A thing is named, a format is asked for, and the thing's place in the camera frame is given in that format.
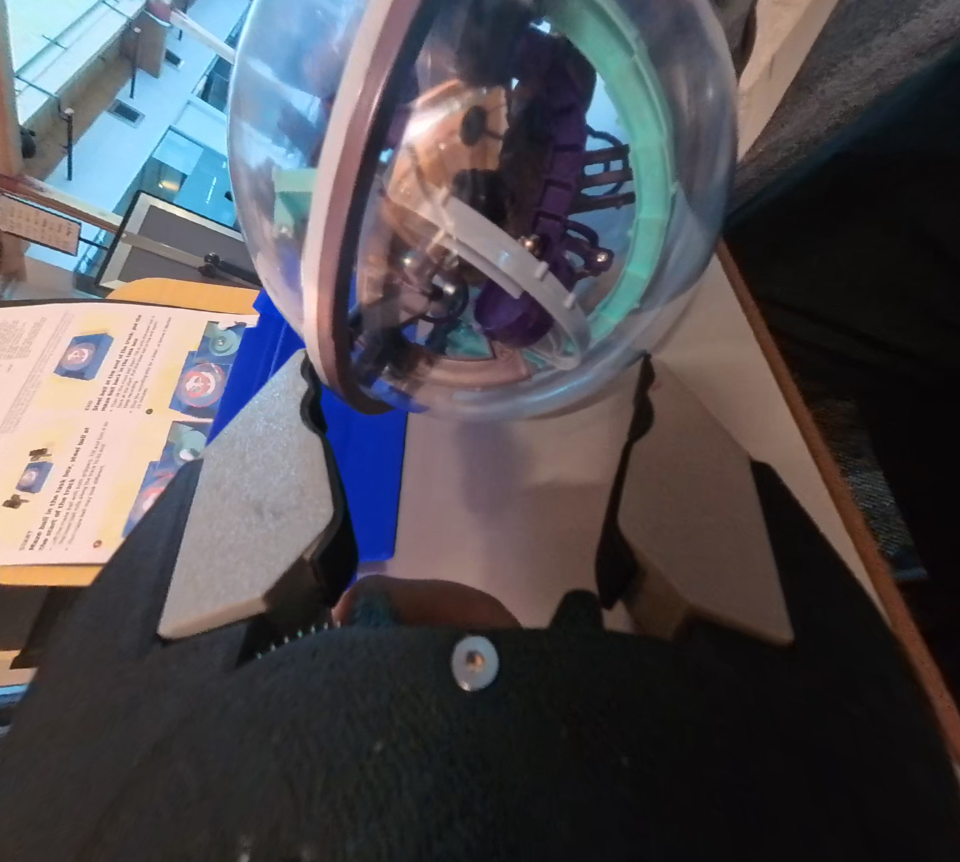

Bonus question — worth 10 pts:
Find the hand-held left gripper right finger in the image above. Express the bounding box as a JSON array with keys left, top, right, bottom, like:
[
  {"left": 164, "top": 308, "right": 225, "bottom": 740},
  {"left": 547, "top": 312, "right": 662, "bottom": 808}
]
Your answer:
[{"left": 598, "top": 356, "right": 796, "bottom": 646}]

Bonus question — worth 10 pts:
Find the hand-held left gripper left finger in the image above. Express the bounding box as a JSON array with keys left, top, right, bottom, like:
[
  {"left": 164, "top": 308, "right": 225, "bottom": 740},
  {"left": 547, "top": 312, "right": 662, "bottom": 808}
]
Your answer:
[{"left": 157, "top": 352, "right": 360, "bottom": 640}]

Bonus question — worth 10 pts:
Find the blue plastic bin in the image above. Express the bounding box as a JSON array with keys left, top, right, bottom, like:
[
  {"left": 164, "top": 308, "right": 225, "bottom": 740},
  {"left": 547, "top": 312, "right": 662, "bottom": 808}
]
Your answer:
[{"left": 208, "top": 288, "right": 402, "bottom": 565}]

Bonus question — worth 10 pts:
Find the clear plastic maze ball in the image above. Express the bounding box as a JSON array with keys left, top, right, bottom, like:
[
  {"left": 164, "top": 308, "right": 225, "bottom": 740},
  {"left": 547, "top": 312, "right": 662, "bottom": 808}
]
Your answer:
[{"left": 227, "top": 0, "right": 740, "bottom": 422}]

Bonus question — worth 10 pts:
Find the printed instruction sheet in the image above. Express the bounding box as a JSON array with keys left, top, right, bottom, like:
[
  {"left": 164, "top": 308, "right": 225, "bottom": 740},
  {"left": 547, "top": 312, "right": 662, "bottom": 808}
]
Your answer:
[{"left": 0, "top": 302, "right": 261, "bottom": 568}]

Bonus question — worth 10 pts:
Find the grey partition panel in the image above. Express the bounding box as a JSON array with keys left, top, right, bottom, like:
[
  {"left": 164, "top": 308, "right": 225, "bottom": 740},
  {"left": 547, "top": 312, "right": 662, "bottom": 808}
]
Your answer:
[{"left": 96, "top": 189, "right": 260, "bottom": 295}]

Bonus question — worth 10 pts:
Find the hanging paper sign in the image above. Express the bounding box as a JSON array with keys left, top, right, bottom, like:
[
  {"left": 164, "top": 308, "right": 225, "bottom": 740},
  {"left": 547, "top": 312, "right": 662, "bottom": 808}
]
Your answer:
[{"left": 0, "top": 193, "right": 81, "bottom": 256}]

